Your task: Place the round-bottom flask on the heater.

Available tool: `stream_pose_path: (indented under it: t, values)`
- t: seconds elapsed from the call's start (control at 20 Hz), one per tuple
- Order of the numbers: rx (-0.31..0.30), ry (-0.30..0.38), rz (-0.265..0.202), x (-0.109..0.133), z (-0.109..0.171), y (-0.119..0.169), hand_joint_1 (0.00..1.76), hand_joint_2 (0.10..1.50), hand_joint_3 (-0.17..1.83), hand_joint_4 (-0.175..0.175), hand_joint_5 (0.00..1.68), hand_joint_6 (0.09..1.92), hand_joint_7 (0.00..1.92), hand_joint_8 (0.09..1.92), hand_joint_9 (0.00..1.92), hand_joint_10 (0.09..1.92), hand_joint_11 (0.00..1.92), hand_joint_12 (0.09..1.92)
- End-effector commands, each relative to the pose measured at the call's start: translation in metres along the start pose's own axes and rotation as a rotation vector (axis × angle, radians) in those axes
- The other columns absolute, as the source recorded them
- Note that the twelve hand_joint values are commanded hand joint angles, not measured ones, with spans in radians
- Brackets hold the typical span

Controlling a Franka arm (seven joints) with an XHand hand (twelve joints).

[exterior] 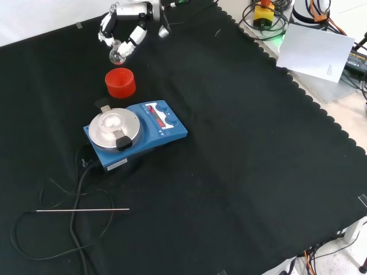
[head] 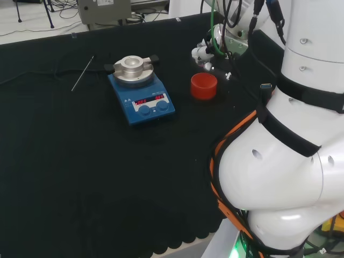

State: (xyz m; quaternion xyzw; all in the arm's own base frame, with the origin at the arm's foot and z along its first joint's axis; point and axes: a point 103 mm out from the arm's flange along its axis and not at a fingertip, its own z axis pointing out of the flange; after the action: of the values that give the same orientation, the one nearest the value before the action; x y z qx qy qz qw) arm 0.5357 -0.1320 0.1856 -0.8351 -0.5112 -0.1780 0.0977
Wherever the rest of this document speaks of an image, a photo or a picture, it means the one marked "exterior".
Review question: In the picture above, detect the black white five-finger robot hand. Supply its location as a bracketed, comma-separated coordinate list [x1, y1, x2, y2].
[97, 1, 155, 58]

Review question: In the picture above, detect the clear glass round-bottom flask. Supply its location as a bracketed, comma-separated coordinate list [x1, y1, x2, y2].
[108, 40, 127, 65]

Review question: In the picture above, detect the orange ribbed flask holder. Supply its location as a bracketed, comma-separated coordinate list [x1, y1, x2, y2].
[104, 68, 136, 99]

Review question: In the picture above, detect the heater with blue base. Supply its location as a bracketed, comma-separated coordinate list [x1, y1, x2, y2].
[83, 97, 189, 174]

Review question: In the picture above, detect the yellow stop button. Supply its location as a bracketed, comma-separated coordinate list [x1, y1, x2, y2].
[253, 0, 275, 30]

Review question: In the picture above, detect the black scalloped bench cloth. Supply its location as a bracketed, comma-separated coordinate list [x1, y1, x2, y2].
[0, 0, 367, 275]

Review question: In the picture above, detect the pale white board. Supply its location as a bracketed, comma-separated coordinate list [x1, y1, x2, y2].
[276, 23, 356, 84]

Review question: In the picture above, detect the thin metal probe rod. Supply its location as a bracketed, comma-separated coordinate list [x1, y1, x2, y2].
[36, 207, 130, 214]

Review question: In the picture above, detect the black power adapter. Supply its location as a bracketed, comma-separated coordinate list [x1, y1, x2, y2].
[343, 47, 367, 74]

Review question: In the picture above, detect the white table leg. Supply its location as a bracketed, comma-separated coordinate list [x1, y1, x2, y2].
[343, 217, 367, 245]

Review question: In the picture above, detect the orange cable bundle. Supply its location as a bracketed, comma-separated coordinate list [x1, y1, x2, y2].
[314, 10, 348, 37]

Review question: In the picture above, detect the thick black power cable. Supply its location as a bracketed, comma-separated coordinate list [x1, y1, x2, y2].
[69, 160, 104, 275]

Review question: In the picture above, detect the thin black probe cable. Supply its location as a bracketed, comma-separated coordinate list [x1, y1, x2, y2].
[10, 177, 115, 260]

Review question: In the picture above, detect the orange floor cable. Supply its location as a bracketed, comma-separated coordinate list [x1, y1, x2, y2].
[303, 248, 318, 275]

